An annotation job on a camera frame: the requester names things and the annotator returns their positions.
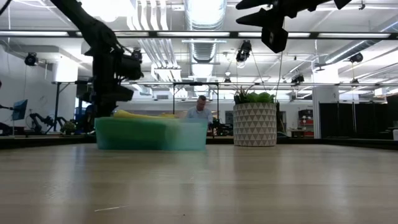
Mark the black background frame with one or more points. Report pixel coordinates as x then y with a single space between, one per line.
196 83
57 102

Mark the small background potted plant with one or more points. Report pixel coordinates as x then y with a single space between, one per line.
68 127

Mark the white column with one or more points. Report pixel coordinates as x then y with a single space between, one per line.
325 109

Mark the black overhead frame beam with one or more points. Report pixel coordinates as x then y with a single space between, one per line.
202 34

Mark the black hanging camera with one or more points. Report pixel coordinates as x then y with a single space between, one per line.
244 51

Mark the green translucent plastic bin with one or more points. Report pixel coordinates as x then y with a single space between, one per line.
189 137

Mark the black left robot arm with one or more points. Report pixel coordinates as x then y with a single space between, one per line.
90 28

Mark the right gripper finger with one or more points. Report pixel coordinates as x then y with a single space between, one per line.
253 3
255 19

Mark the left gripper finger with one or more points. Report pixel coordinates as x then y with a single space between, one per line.
110 109
99 109

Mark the black background robot arm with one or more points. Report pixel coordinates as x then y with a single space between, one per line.
222 128
40 119

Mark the succulent in patterned pot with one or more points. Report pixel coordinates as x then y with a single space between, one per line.
255 124

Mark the silver ventilation duct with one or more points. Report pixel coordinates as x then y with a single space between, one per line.
205 18

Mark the yellow microfiber towel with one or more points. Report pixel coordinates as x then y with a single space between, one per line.
136 115

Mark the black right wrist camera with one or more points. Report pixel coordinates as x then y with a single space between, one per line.
275 39

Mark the person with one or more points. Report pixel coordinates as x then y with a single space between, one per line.
200 113

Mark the dark green microfiber towel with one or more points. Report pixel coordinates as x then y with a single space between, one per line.
130 141

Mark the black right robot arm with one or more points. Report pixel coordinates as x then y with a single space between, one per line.
342 2

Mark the background computer monitor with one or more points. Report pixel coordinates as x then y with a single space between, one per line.
20 109

